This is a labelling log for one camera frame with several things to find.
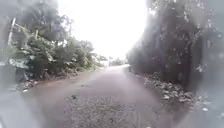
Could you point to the grey asphalt road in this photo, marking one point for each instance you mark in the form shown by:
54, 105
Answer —
106, 96

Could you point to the wood of trees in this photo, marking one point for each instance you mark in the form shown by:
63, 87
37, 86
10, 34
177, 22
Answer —
50, 50
166, 43

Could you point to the leaf litter verge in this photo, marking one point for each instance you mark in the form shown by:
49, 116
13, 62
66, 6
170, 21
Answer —
170, 91

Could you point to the pale pole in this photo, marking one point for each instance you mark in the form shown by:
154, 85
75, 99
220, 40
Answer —
11, 31

